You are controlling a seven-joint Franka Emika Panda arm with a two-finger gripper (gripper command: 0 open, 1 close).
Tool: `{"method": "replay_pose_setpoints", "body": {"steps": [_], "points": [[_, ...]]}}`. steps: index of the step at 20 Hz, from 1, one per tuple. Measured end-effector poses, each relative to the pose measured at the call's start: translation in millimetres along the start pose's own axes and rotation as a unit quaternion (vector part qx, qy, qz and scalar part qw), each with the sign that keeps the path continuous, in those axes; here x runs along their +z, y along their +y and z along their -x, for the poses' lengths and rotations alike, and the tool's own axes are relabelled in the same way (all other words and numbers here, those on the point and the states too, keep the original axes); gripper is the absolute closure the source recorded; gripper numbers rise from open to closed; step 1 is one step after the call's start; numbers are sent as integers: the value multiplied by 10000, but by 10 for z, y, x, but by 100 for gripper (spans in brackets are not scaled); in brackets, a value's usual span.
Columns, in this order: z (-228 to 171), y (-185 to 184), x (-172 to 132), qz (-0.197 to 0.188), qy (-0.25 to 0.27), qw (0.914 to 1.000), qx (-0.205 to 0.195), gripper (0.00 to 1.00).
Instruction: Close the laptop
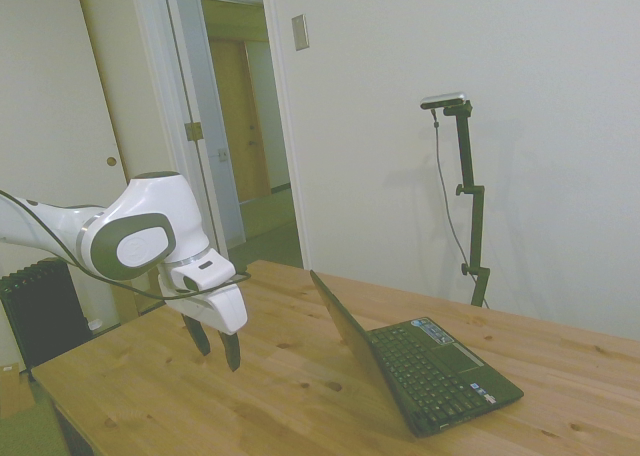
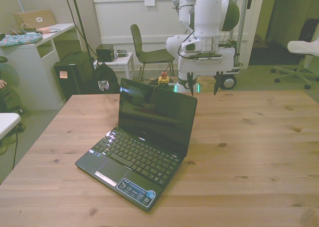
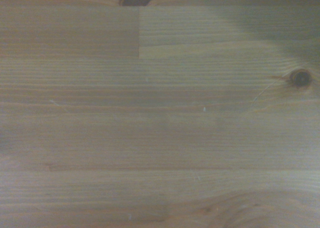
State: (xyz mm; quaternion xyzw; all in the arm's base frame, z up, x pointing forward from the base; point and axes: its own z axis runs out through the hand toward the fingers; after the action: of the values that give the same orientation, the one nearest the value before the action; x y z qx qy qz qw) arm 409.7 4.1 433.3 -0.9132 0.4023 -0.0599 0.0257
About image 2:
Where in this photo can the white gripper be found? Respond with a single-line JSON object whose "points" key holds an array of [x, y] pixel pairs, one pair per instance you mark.
{"points": [[225, 62]]}

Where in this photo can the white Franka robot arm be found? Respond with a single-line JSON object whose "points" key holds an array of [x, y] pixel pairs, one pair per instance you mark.
{"points": [[207, 18]]}

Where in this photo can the black netbook laptop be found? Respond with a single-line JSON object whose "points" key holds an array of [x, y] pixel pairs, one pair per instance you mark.
{"points": [[149, 142]]}

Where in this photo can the white wheeled robot cart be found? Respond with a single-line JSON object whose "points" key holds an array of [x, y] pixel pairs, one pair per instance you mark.
{"points": [[229, 82]]}

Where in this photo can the red emergency stop button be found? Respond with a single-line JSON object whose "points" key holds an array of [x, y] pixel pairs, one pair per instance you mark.
{"points": [[164, 76]]}

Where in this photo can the black plywood chair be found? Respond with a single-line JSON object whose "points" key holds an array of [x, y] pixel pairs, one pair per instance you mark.
{"points": [[139, 45]]}

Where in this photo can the small white side table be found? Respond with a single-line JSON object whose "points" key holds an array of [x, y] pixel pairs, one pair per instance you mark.
{"points": [[122, 61]]}

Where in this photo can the small grey device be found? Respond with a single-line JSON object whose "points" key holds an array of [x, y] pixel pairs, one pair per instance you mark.
{"points": [[121, 53]]}

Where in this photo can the black backpack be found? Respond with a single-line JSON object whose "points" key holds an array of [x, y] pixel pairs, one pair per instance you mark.
{"points": [[106, 79]]}

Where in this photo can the white swivel office chair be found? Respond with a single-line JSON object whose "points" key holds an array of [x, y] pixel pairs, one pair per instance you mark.
{"points": [[301, 50]]}

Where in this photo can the black box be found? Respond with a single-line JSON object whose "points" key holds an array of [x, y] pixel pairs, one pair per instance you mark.
{"points": [[104, 52]]}

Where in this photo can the black bag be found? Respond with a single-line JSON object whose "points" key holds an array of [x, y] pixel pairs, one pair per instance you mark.
{"points": [[309, 29]]}

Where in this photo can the black computer tower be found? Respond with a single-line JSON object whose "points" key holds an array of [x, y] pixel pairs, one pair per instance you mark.
{"points": [[68, 80]]}

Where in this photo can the black tripod stand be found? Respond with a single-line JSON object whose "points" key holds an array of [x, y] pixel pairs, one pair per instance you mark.
{"points": [[81, 25]]}

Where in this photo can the white desk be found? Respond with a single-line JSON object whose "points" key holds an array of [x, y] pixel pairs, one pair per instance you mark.
{"points": [[32, 70]]}

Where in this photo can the cardboard box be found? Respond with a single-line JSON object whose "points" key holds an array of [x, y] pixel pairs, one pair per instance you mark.
{"points": [[35, 19]]}

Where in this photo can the patterned fabric pouch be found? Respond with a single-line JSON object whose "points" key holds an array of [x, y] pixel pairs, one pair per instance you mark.
{"points": [[18, 39]]}

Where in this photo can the white round-edged table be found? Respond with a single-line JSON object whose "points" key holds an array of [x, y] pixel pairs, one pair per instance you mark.
{"points": [[7, 122]]}

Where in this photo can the aluminium frame pole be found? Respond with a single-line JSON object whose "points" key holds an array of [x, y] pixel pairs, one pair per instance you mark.
{"points": [[243, 25]]}

